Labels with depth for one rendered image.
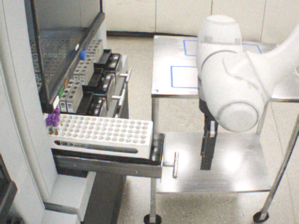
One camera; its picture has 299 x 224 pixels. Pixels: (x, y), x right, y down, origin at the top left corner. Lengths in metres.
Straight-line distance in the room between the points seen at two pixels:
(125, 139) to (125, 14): 2.44
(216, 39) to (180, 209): 1.26
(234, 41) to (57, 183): 0.63
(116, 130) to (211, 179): 0.76
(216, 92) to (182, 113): 1.81
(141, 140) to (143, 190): 1.01
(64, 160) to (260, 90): 0.60
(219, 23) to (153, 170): 0.44
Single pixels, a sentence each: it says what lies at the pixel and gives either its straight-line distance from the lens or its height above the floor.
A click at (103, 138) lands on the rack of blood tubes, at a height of 0.87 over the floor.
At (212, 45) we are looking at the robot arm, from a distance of 0.73.
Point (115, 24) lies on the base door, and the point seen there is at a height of 0.16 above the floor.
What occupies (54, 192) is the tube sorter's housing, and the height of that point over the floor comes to 0.73.
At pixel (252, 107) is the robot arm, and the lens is 0.60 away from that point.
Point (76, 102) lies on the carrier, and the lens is 1.11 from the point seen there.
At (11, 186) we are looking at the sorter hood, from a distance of 0.69.
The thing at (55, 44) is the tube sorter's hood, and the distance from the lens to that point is 0.89.
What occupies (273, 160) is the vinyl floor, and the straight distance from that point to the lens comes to 2.20.
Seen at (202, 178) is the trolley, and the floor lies 0.28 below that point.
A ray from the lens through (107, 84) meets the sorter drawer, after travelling 1.23.
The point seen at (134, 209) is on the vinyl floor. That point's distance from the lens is 1.84.
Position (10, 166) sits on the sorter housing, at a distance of 0.73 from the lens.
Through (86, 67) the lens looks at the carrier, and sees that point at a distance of 1.22.
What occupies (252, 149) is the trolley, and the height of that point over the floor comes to 0.28.
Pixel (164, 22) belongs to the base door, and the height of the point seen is 0.20.
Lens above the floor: 1.49
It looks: 38 degrees down
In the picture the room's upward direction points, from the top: straight up
